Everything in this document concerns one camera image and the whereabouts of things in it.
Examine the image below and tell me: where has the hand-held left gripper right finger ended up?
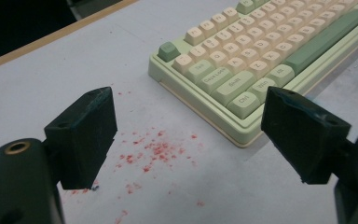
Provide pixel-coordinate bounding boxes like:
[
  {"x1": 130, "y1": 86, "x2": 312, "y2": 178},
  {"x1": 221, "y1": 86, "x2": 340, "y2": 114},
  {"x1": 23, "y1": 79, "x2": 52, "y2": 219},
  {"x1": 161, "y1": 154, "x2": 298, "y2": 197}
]
[{"x1": 260, "y1": 86, "x2": 352, "y2": 185}]

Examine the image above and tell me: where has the wooden table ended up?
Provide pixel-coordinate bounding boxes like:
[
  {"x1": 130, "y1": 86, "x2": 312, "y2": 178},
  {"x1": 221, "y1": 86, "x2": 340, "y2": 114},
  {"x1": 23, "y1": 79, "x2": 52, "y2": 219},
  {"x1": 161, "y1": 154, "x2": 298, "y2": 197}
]
[{"x1": 0, "y1": 0, "x2": 139, "y2": 75}]

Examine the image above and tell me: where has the green and cream keyboard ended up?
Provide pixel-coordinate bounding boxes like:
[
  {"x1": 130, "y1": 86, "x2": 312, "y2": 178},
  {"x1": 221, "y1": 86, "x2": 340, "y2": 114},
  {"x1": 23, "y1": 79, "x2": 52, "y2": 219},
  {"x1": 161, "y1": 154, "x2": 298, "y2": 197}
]
[{"x1": 147, "y1": 0, "x2": 358, "y2": 148}]

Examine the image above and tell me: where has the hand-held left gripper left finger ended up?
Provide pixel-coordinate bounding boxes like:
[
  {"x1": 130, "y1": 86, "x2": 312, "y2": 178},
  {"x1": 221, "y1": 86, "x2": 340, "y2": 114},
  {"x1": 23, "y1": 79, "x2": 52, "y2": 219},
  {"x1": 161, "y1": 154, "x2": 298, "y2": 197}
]
[{"x1": 44, "y1": 86, "x2": 118, "y2": 190}]

